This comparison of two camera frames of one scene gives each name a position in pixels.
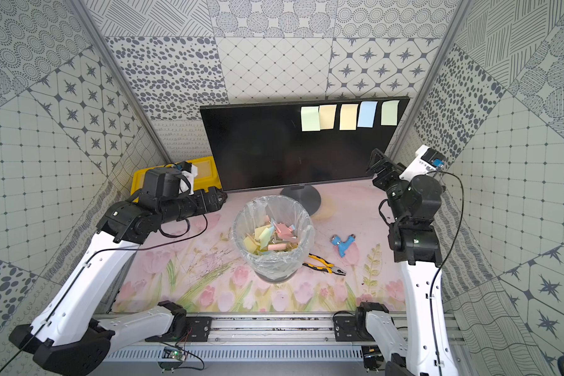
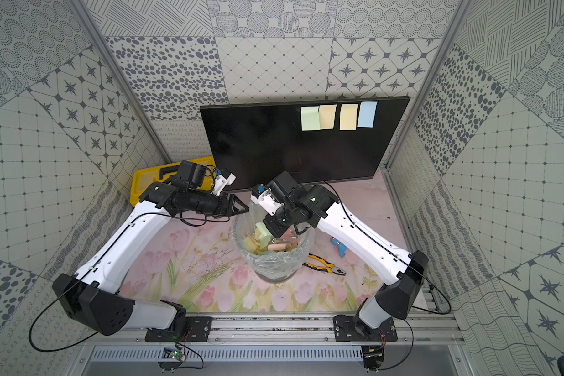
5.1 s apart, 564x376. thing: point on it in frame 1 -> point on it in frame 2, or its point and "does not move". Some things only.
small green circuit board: [174, 353] does not move
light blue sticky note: [366, 113] does not move
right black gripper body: [391, 178] -> [280, 222]
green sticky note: [389, 113] -> [265, 234]
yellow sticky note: [348, 117] does not move
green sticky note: [310, 118] does not move
